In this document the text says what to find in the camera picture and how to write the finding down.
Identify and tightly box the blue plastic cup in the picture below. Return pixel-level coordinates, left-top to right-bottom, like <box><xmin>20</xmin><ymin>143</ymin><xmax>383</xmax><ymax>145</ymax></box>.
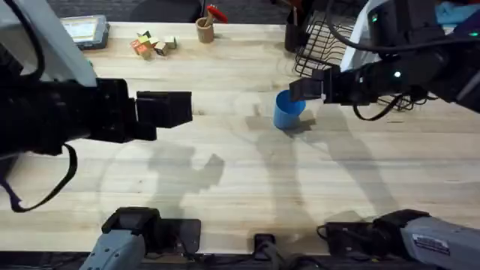
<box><xmin>272</xmin><ymin>89</ymin><xmax>307</xmax><ymax>131</ymax></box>

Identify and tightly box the black tall container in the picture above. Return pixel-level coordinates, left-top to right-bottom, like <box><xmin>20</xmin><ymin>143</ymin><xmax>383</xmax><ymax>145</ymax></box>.
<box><xmin>283</xmin><ymin>5</ymin><xmax>312</xmax><ymax>53</ymax></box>

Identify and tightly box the heap of toy blocks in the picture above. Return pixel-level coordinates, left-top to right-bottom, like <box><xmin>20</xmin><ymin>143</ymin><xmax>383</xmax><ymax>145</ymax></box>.
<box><xmin>130</xmin><ymin>30</ymin><xmax>179</xmax><ymax>62</ymax></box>

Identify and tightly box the grey tablet device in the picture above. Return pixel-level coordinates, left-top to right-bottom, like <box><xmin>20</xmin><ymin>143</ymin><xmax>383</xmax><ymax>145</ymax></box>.
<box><xmin>59</xmin><ymin>14</ymin><xmax>111</xmax><ymax>51</ymax></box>

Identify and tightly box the blue cloth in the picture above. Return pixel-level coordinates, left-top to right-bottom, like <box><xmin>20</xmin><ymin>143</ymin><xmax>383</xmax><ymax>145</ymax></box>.
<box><xmin>434</xmin><ymin>0</ymin><xmax>480</xmax><ymax>26</ymax></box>

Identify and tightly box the black table clamp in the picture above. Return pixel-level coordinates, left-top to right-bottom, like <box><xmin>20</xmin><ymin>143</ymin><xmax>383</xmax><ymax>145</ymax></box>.
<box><xmin>253</xmin><ymin>232</ymin><xmax>278</xmax><ymax>260</ymax></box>

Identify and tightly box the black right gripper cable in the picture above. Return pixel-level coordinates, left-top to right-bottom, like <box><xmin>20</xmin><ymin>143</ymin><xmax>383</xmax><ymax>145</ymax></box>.
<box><xmin>352</xmin><ymin>94</ymin><xmax>405</xmax><ymax>122</ymax></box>

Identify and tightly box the black wire dish rack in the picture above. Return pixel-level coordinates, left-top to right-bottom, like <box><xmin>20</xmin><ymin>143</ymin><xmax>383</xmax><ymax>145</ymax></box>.
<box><xmin>293</xmin><ymin>13</ymin><xmax>440</xmax><ymax>112</ymax></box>

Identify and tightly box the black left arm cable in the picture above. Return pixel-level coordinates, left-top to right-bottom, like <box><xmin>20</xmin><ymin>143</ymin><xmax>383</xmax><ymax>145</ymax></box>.
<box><xmin>0</xmin><ymin>142</ymin><xmax>79</xmax><ymax>214</ymax></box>

